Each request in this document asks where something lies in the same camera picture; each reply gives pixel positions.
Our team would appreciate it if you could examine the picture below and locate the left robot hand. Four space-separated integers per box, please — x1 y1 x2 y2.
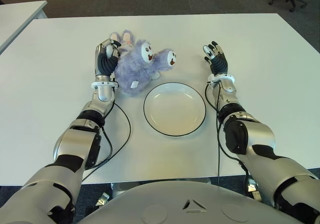
94 38 123 78

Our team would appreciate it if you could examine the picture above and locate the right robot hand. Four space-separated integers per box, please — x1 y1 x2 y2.
202 40 229 76

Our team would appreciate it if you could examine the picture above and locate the purple plush doll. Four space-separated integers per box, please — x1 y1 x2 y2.
109 29 179 96

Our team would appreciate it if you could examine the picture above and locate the white plate black rim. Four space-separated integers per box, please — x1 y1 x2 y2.
143 82 207 136

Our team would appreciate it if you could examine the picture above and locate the grey side desk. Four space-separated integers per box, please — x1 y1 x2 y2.
0 0 48 55

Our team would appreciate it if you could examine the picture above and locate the grey robot torso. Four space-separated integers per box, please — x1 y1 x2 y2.
79 180 306 224

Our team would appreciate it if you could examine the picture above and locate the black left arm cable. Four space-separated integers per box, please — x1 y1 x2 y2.
82 101 132 182

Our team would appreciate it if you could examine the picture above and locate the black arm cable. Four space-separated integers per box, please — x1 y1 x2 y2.
204 83 248 185
82 101 132 182

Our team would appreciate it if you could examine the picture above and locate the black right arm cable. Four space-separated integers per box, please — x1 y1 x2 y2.
204 83 248 185

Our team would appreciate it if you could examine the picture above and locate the silver metal bracket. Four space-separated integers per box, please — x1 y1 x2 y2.
95 193 110 207
245 178 263 200

